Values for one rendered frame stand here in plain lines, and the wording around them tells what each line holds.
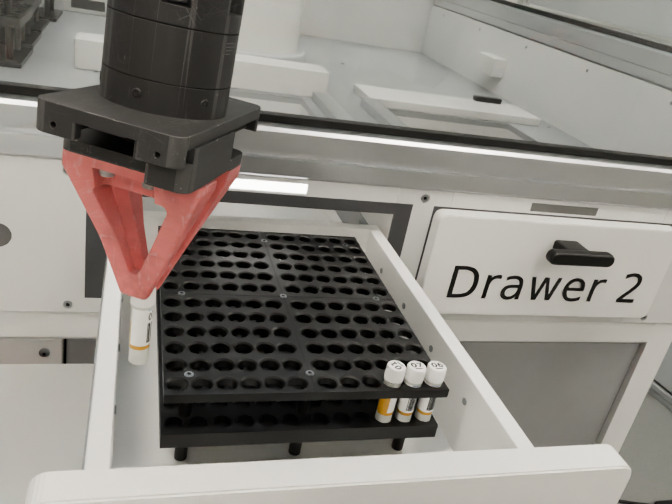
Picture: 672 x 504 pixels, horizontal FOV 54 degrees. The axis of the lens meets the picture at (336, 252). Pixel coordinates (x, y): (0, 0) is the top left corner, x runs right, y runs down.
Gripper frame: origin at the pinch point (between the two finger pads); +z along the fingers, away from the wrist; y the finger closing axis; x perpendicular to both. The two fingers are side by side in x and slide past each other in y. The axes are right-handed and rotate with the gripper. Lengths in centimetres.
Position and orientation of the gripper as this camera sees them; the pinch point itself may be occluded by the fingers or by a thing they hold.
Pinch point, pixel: (141, 277)
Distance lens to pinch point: 35.1
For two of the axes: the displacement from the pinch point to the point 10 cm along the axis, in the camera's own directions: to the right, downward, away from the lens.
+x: 9.5, 2.8, -1.1
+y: -2.0, 3.3, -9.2
